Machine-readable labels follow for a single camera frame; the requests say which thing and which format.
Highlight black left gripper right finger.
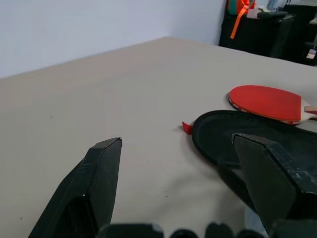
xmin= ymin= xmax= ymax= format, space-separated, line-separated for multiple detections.
xmin=231 ymin=133 xmax=317 ymax=233

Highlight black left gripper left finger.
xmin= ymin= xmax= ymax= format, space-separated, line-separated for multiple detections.
xmin=28 ymin=137 xmax=123 ymax=238

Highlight black paddle case red tabs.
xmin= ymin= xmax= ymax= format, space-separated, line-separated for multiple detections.
xmin=182 ymin=110 xmax=317 ymax=214

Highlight red table tennis paddle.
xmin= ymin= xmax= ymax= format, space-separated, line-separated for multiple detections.
xmin=227 ymin=85 xmax=317 ymax=125

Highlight black office chair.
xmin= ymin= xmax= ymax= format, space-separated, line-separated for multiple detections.
xmin=269 ymin=14 xmax=298 ymax=60

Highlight black draped furniture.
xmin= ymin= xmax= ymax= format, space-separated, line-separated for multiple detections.
xmin=218 ymin=11 xmax=317 ymax=67

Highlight black pouch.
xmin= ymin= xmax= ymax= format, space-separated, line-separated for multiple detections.
xmin=257 ymin=11 xmax=288 ymax=20

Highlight green bag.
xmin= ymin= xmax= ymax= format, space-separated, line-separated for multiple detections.
xmin=227 ymin=0 xmax=239 ymax=16

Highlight orange strap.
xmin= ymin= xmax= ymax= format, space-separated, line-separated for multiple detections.
xmin=230 ymin=0 xmax=250 ymax=39

